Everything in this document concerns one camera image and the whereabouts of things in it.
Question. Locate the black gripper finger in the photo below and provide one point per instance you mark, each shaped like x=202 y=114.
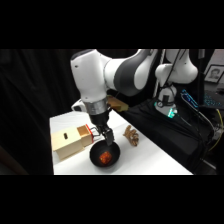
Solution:
x=97 y=130
x=109 y=137

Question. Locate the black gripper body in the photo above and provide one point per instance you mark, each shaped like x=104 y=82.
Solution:
x=100 y=121

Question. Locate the red ball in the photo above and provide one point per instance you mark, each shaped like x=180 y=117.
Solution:
x=106 y=156

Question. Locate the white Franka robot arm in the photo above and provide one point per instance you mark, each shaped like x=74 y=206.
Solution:
x=113 y=73

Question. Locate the black bowl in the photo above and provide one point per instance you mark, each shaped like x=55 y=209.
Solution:
x=115 y=156

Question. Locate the brown plush toy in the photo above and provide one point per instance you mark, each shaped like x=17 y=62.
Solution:
x=132 y=136

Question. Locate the light wooden box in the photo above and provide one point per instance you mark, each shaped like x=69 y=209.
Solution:
x=66 y=143

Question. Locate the black cloth covered stand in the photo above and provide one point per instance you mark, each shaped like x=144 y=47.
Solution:
x=166 y=133

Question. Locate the green base light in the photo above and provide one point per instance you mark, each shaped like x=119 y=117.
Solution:
x=171 y=113

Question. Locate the black curtain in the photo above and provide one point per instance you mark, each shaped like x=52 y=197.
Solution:
x=33 y=100

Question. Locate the blue lit device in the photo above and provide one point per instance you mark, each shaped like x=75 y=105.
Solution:
x=189 y=98

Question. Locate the framed portrait picture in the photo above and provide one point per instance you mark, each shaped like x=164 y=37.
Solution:
x=214 y=73

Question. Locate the tan wrist mount bracket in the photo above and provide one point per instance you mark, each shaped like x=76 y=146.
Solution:
x=117 y=104

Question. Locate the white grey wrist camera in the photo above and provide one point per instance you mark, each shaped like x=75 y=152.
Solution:
x=77 y=106

